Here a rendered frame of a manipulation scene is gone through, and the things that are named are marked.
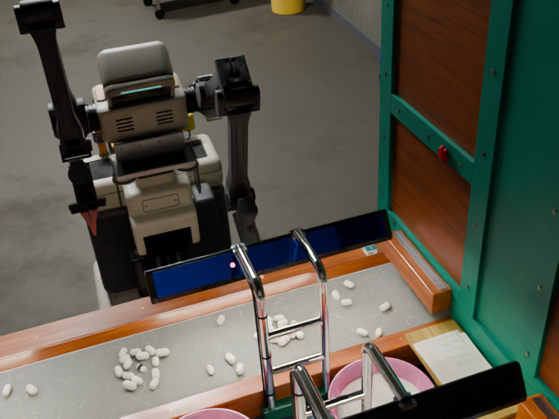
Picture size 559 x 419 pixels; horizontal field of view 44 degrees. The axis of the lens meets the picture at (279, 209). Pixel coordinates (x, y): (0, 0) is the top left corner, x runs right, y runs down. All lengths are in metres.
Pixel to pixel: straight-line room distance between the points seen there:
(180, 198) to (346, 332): 0.77
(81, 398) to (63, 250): 1.90
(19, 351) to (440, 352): 1.14
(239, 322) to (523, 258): 0.83
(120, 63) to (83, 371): 0.88
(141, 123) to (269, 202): 1.71
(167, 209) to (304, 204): 1.51
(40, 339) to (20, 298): 1.44
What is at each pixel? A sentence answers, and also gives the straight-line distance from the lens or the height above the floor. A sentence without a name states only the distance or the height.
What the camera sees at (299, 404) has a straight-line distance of 1.46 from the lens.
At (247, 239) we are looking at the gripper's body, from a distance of 1.98.
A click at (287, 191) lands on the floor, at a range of 3.90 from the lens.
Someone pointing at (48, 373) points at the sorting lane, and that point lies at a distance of 2.03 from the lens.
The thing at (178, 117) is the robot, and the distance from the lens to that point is 2.24.
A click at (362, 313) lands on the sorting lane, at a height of 0.74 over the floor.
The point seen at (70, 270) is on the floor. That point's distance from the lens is 3.60.
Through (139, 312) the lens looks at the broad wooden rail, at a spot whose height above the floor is 0.76.
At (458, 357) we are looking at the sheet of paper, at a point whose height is 0.78.
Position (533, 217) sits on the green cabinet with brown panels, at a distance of 1.55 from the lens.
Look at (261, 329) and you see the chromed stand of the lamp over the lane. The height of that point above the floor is 1.00.
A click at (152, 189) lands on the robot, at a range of 2.36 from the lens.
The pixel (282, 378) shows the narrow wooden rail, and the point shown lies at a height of 0.77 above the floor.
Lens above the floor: 2.13
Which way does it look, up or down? 34 degrees down
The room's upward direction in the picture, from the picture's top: 4 degrees counter-clockwise
